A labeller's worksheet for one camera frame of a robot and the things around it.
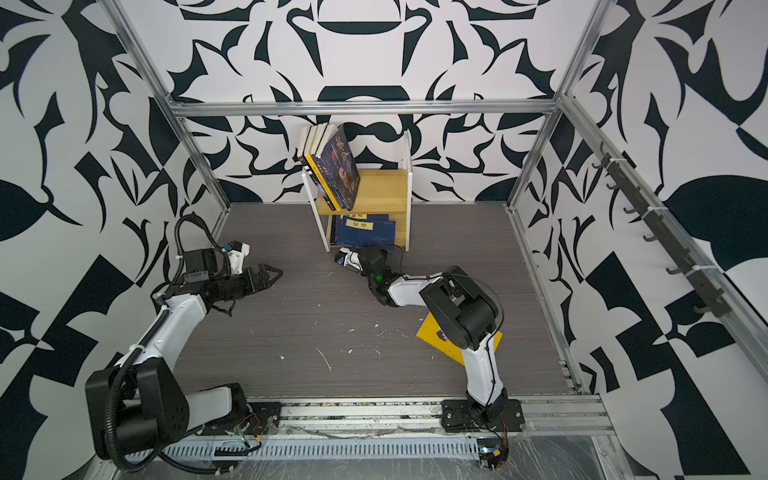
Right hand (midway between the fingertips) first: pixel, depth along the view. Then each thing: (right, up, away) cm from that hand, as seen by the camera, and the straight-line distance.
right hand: (375, 239), depth 95 cm
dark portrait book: (-9, +21, -9) cm, 25 cm away
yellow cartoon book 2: (+16, -27, -8) cm, 32 cm away
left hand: (-29, -9, -11) cm, 32 cm away
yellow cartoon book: (-14, +16, -13) cm, 25 cm away
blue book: (-10, +6, +6) cm, 14 cm away
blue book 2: (-7, +3, +6) cm, 9 cm away
